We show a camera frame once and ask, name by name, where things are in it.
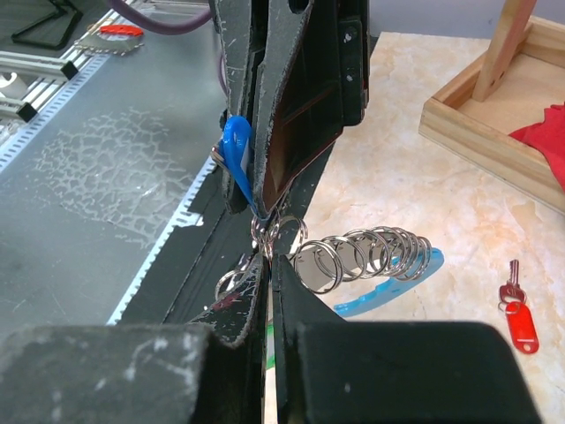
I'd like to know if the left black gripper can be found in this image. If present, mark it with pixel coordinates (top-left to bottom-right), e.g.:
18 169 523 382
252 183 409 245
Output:
209 0 370 219

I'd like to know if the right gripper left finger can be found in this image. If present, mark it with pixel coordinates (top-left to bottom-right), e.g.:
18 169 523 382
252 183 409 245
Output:
1 255 267 423

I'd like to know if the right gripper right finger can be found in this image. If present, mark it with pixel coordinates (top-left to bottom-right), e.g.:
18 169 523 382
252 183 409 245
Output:
272 255 541 423

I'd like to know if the blue key tag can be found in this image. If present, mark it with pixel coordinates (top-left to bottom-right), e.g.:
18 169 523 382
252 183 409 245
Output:
210 115 272 223

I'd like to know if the bunch of keys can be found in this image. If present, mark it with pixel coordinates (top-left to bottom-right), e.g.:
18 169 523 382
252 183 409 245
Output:
215 211 446 320

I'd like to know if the spare keyring bunch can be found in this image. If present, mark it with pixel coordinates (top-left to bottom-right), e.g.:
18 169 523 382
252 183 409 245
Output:
75 27 144 56

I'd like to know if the spare red key tag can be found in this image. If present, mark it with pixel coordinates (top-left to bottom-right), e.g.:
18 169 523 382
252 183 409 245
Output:
99 24 144 37

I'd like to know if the black folding stand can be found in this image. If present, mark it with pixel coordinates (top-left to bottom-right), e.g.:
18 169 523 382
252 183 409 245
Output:
10 0 84 51

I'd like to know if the wooden clothes rack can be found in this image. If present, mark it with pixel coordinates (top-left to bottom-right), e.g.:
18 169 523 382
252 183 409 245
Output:
419 1 564 212

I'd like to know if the red tank top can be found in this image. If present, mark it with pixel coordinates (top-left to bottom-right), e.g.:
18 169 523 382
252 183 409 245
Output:
509 104 565 188

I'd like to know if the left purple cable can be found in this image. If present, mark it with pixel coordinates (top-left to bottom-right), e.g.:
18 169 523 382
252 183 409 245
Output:
108 0 230 96

